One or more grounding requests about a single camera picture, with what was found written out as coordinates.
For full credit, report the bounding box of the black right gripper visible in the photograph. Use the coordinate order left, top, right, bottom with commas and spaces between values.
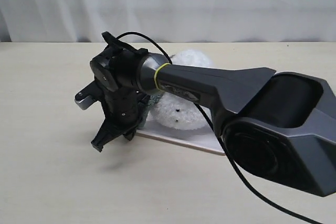
91, 88, 139, 152

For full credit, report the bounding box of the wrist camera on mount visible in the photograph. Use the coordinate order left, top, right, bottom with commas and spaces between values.
74, 81, 102, 110

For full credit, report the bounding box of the white curtain backdrop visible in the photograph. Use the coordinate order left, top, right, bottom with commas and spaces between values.
1, 0, 335, 42

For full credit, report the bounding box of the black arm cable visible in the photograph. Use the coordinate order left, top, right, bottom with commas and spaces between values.
115, 31, 320, 224

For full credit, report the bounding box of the dark green fuzzy fabric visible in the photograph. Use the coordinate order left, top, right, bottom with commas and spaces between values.
138, 94, 163, 129

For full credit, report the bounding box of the white plush snowman toy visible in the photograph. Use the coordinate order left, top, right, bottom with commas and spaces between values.
149, 49, 213, 131

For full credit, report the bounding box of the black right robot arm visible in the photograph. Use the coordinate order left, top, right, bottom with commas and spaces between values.
90, 32, 335, 197

